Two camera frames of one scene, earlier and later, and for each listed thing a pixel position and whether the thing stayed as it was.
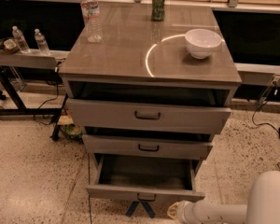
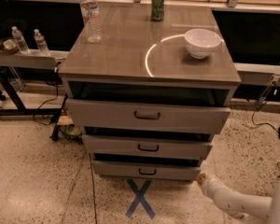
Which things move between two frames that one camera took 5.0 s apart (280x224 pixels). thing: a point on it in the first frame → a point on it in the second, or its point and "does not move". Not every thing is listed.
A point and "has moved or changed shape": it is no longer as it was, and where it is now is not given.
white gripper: [185, 208] → [210, 185]
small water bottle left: [21, 40] does not move
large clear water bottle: [91, 11] does not move
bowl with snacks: [5, 46] does not move
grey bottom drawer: [146, 177] has moved or changed shape
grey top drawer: [147, 117] does not move
